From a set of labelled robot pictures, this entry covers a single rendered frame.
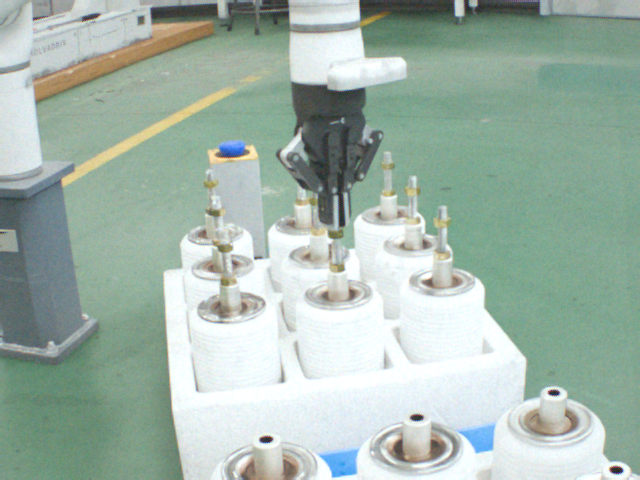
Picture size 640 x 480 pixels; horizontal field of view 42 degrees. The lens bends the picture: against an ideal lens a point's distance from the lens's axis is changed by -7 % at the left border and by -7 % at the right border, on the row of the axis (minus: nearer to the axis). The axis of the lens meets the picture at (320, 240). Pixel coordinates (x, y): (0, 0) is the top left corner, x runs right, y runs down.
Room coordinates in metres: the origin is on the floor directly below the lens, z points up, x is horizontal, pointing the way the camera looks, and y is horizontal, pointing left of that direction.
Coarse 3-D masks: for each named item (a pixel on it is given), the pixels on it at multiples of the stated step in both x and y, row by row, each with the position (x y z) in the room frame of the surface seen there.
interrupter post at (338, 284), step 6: (330, 276) 0.88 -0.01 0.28; (336, 276) 0.88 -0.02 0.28; (342, 276) 0.88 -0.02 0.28; (330, 282) 0.88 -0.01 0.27; (336, 282) 0.88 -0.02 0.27; (342, 282) 0.88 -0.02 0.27; (330, 288) 0.88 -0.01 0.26; (336, 288) 0.88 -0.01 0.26; (342, 288) 0.88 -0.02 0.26; (348, 288) 0.89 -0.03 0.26; (330, 294) 0.88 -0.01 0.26; (336, 294) 0.88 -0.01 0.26; (342, 294) 0.88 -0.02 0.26; (348, 294) 0.88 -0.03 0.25
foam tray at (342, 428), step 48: (288, 336) 0.94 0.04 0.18; (384, 336) 0.92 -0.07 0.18; (192, 384) 0.83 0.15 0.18; (288, 384) 0.82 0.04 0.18; (336, 384) 0.82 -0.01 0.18; (384, 384) 0.82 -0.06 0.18; (432, 384) 0.83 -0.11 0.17; (480, 384) 0.83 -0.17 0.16; (192, 432) 0.78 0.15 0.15; (240, 432) 0.79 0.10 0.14; (288, 432) 0.80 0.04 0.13; (336, 432) 0.81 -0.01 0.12
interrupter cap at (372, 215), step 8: (376, 208) 1.17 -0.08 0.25; (400, 208) 1.16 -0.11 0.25; (408, 208) 1.16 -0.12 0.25; (368, 216) 1.14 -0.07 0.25; (376, 216) 1.14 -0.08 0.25; (400, 216) 1.14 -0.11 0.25; (376, 224) 1.11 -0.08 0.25; (384, 224) 1.10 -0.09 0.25; (392, 224) 1.10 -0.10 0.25; (400, 224) 1.10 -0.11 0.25
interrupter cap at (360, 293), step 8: (352, 280) 0.92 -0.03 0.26; (312, 288) 0.91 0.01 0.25; (320, 288) 0.90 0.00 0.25; (328, 288) 0.90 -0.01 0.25; (352, 288) 0.90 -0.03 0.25; (360, 288) 0.90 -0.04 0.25; (368, 288) 0.89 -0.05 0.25; (304, 296) 0.88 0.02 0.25; (312, 296) 0.88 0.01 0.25; (320, 296) 0.88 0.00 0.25; (328, 296) 0.89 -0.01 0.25; (352, 296) 0.88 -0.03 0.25; (360, 296) 0.88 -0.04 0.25; (368, 296) 0.87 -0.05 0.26; (312, 304) 0.86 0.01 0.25; (320, 304) 0.86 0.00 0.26; (328, 304) 0.86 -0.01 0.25; (336, 304) 0.86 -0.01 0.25; (344, 304) 0.86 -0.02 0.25; (352, 304) 0.85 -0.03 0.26; (360, 304) 0.86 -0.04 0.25
